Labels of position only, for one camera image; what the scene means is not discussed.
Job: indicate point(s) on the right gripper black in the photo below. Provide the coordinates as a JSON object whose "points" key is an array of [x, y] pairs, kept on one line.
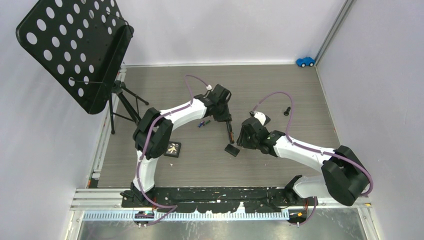
{"points": [[242, 141]]}

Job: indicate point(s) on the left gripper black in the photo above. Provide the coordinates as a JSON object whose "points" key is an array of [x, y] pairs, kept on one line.
{"points": [[225, 117]]}

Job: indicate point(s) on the black battery cover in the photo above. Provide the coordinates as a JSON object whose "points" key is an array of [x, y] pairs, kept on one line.
{"points": [[232, 150]]}

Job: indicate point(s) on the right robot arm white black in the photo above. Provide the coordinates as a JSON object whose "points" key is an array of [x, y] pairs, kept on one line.
{"points": [[342, 175]]}

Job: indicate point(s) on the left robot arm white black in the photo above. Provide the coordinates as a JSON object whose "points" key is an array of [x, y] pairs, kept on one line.
{"points": [[154, 131]]}

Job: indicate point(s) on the small black knob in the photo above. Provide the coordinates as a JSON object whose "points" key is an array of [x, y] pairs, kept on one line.
{"points": [[287, 111]]}

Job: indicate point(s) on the small black square tray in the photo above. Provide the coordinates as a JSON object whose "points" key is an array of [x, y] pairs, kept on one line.
{"points": [[173, 149]]}

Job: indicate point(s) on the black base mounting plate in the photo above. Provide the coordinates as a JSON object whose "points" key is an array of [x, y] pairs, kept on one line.
{"points": [[216, 200]]}

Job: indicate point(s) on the blue toy car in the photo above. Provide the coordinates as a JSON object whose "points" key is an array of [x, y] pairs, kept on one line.
{"points": [[306, 61]]}

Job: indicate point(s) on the black perforated music stand tray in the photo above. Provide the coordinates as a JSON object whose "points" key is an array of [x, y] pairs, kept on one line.
{"points": [[81, 43]]}

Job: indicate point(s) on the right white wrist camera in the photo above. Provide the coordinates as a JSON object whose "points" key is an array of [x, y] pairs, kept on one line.
{"points": [[262, 118]]}

